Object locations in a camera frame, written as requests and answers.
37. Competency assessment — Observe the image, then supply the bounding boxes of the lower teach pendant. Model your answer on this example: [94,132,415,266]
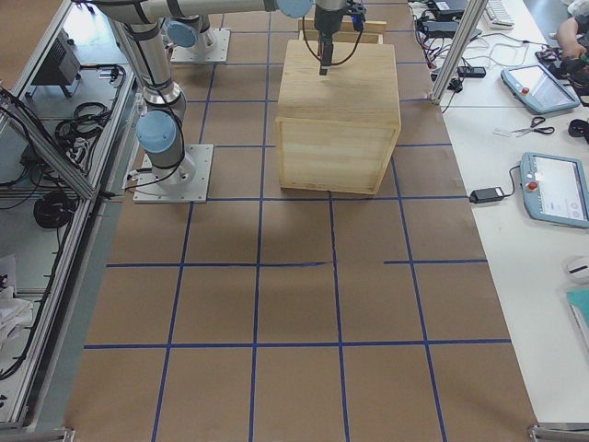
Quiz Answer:
[520,152,588,229]

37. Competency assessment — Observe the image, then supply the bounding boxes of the teal notebook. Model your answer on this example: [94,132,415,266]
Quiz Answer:
[566,288,589,341]

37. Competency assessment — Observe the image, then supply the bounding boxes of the white keyboard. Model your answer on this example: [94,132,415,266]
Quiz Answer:
[482,0,514,30]

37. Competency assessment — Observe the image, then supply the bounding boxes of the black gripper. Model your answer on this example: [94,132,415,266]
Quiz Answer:
[314,0,346,76]

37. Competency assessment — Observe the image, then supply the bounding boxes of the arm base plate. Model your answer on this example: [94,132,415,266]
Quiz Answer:
[167,26,231,64]
[133,144,214,204]

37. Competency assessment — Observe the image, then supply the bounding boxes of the teach pendant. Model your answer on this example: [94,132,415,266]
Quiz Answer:
[501,64,580,115]
[520,152,588,229]

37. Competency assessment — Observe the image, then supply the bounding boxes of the coiled black cable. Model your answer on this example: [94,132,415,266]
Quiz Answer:
[33,190,75,229]

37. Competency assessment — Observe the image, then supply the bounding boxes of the black control box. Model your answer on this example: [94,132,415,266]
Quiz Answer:
[31,29,81,98]

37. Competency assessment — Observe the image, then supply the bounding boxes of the aluminium corner post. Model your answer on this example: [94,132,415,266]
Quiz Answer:
[430,0,488,104]

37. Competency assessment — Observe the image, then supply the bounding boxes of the aluminium side frame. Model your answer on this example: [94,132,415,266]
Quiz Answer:
[1,1,134,429]

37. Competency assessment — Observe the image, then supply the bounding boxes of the upper teach pendant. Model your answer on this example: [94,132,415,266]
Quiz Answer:
[501,64,580,115]

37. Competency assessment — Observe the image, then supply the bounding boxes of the black power brick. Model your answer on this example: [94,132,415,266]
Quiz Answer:
[468,187,506,204]

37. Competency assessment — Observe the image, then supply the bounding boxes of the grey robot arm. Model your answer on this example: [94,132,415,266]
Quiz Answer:
[91,0,314,25]
[94,1,352,108]

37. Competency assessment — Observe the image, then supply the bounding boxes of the light wooden drawer cabinet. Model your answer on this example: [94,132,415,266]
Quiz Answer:
[276,40,401,195]

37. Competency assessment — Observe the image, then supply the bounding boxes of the black scissors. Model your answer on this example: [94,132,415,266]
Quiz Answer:
[512,116,555,137]

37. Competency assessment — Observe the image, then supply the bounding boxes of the white round device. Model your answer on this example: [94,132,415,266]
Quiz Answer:
[563,255,589,284]

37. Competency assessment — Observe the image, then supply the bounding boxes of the wooden drawer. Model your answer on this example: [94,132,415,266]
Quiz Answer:
[298,17,387,44]

